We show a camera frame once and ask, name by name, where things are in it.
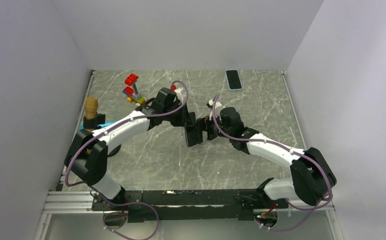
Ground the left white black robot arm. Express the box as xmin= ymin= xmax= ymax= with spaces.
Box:
xmin=65 ymin=94 xmax=203 ymax=210

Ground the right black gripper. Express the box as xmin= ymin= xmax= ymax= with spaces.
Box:
xmin=189 ymin=110 xmax=233 ymax=144

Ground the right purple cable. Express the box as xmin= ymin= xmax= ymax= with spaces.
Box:
xmin=212 ymin=94 xmax=334 ymax=232

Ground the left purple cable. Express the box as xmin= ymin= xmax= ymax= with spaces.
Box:
xmin=64 ymin=80 xmax=189 ymax=240

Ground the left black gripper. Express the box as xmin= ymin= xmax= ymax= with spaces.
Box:
xmin=163 ymin=101 xmax=194 ymax=127

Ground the colourful toy brick car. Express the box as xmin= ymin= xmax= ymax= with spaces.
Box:
xmin=122 ymin=73 xmax=146 ymax=106

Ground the black phone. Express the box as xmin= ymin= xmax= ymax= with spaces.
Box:
xmin=184 ymin=126 xmax=203 ymax=147

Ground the brown toy microphone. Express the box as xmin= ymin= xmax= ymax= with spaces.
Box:
xmin=84 ymin=96 xmax=98 ymax=120

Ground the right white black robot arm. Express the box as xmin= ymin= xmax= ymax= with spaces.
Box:
xmin=196 ymin=107 xmax=337 ymax=208

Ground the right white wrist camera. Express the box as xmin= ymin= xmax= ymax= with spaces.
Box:
xmin=206 ymin=99 xmax=223 ymax=115

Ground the blue marker pen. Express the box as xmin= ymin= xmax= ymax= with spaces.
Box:
xmin=79 ymin=121 xmax=115 ymax=132

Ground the purple cable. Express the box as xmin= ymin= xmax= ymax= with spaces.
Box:
xmin=212 ymin=94 xmax=334 ymax=232
xmin=64 ymin=80 xmax=189 ymax=240

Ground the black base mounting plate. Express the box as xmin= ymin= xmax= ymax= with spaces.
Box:
xmin=91 ymin=188 xmax=288 ymax=223

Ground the phone with blue case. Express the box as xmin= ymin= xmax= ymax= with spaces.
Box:
xmin=225 ymin=69 xmax=243 ymax=91

